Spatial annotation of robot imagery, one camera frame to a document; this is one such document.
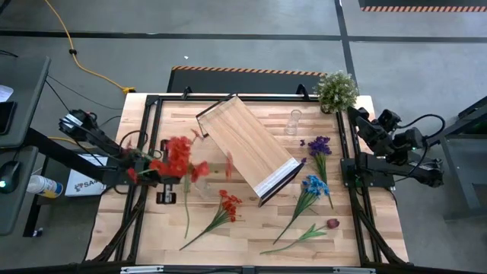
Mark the black mat with striped edge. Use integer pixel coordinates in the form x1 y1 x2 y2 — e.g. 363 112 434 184
357 0 487 13
166 65 328 94

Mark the black aluminium table frame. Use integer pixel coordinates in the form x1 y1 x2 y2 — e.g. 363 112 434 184
85 83 410 274

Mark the purple artificial flower bunch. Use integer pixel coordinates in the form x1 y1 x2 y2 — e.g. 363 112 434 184
298 135 336 210

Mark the blue artificial flower bunch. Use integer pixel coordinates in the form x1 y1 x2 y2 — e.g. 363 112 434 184
272 174 331 246

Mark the silver metal bracket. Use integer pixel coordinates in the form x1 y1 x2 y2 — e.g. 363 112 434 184
333 266 377 274
120 265 164 274

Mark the white printed cardboard box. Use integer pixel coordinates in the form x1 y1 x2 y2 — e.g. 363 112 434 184
64 154 110 198

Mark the white paper sheet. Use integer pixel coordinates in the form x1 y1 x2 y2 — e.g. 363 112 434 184
0 84 15 104

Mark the dark red artificial tulip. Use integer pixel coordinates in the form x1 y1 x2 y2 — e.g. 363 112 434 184
259 218 341 256

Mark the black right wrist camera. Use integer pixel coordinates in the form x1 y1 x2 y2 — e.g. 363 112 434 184
377 109 402 131

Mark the red-orange artificial flower bunch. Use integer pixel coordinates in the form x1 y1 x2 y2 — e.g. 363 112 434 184
178 189 244 252

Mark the dark grey cart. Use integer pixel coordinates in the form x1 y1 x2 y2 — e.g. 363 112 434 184
429 94 487 221

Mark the green potted plant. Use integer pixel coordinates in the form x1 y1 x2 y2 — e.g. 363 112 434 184
314 70 360 115

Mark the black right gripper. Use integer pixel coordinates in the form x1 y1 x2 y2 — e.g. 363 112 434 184
346 106 397 156

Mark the orange artificial tulip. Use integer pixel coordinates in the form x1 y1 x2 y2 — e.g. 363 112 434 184
183 173 192 240

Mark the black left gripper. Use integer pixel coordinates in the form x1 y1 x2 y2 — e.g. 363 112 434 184
155 139 178 205

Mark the wooden shelf with black frame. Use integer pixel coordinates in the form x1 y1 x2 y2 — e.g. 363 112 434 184
196 93 305 209

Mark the yellow power cable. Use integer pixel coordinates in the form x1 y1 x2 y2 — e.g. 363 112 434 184
43 0 136 95

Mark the red artificial flower bunch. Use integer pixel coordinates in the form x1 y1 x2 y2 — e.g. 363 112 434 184
126 128 234 184

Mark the white spray can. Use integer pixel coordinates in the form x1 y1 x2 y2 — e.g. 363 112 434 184
26 174 65 199

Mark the clear glass vase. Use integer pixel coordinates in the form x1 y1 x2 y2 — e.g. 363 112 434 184
193 177 214 199
284 109 304 137

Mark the grey desk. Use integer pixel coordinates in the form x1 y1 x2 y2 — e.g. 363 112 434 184
0 56 111 239

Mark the black computer mouse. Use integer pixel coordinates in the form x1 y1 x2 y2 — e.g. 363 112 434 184
0 159 22 195

